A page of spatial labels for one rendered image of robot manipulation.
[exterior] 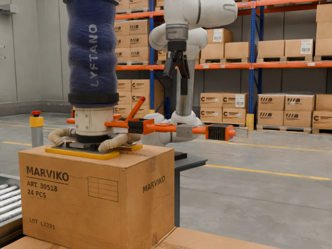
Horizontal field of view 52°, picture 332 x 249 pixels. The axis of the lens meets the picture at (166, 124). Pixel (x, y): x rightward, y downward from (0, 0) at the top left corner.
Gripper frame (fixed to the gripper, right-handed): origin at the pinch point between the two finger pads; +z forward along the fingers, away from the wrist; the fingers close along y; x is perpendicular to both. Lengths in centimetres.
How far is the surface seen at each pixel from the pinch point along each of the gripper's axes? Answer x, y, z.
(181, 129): 4.1, 4.3, 13.7
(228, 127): 22.9, 3.6, 12.0
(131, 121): -17.8, 6.1, 11.8
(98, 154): -28.3, 15.1, 25.1
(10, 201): -116, -8, 67
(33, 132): -136, -46, 32
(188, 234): -2, -16, 67
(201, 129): 12.1, 3.7, 13.3
